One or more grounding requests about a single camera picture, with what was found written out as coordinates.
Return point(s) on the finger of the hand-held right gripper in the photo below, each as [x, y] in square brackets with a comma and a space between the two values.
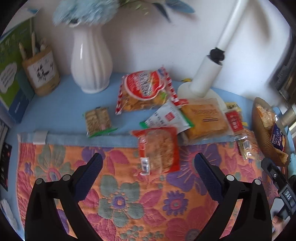
[271, 172]

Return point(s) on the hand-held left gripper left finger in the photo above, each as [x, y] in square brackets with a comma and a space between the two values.
[89, 176]

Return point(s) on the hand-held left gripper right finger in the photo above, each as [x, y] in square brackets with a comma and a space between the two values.
[208, 176]

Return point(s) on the yellow chip packet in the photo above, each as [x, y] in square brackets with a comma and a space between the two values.
[282, 156]

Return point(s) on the woven brown snack basket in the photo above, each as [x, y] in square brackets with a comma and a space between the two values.
[261, 143]

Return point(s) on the clear packet of yellow sweets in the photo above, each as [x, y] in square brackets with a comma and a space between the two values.
[248, 144]

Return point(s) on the dark blue snack packet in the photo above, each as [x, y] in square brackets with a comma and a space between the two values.
[278, 136]

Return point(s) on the red cake packet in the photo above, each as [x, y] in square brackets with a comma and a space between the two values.
[159, 148]

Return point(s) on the orange cracker packet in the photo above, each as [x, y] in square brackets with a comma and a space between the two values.
[266, 115]

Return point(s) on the green-edged biscuit packet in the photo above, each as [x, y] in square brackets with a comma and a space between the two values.
[97, 119]

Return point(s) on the brown bread packet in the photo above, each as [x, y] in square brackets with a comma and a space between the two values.
[205, 118]

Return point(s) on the small red packet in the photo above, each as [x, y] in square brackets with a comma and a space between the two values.
[234, 121]

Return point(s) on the white and green packet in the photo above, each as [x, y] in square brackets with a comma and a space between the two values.
[166, 118]

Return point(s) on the red striped snack packet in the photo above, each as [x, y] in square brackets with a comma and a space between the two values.
[141, 88]

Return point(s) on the person's right hand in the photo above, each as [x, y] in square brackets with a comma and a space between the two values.
[278, 226]

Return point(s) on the floral woven cloth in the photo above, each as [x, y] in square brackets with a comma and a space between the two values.
[115, 199]

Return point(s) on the gold thermos bottle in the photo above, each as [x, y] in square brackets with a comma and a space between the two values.
[289, 117]

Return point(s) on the black booklet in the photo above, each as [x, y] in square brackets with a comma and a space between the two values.
[5, 166]

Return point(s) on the white tissue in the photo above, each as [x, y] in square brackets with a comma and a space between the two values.
[8, 213]

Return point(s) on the black television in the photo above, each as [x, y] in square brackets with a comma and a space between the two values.
[286, 81]

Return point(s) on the white desk lamp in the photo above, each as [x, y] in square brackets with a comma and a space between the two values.
[205, 74]

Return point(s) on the white ribbed vase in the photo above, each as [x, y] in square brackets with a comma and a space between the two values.
[90, 69]

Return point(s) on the wooden pen holder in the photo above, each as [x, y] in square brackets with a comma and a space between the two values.
[41, 76]

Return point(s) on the green book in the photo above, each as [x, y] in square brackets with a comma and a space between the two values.
[9, 76]

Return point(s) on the white pencil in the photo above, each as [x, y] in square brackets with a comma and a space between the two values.
[23, 51]
[33, 44]

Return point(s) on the blue artificial flowers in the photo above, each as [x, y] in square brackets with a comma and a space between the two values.
[81, 9]

